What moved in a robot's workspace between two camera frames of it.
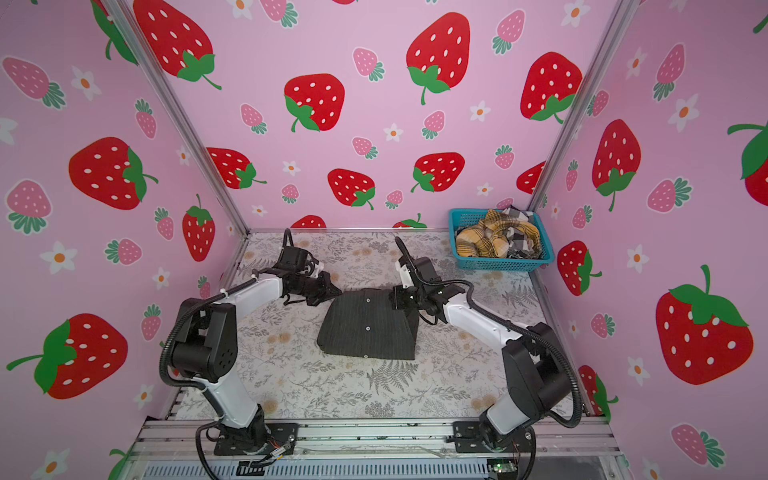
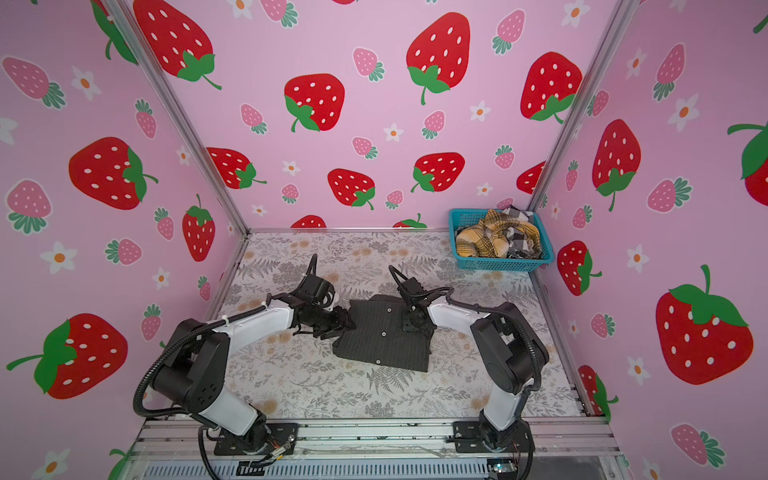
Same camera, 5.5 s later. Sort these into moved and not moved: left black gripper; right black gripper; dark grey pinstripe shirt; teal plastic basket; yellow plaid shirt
Moved: left black gripper; dark grey pinstripe shirt; right black gripper
Not moved: teal plastic basket; yellow plaid shirt
